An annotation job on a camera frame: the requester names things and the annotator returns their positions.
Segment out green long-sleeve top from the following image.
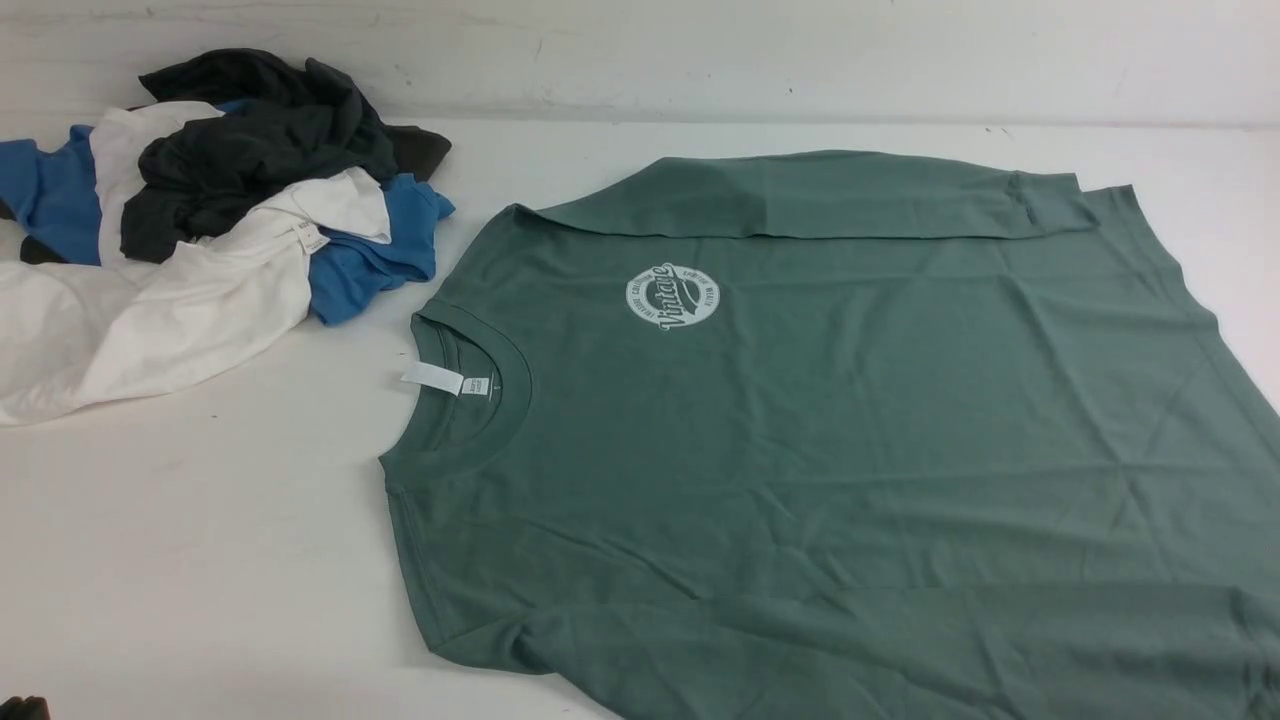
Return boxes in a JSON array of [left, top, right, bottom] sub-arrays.
[[381, 151, 1279, 719]]

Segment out dark grey shirt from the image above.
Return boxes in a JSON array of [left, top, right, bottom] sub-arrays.
[[18, 47, 453, 266]]

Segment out white shirt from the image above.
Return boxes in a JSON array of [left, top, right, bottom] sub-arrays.
[[0, 101, 392, 428]]

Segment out blue shirt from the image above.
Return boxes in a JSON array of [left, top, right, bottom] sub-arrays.
[[3, 99, 454, 325]]

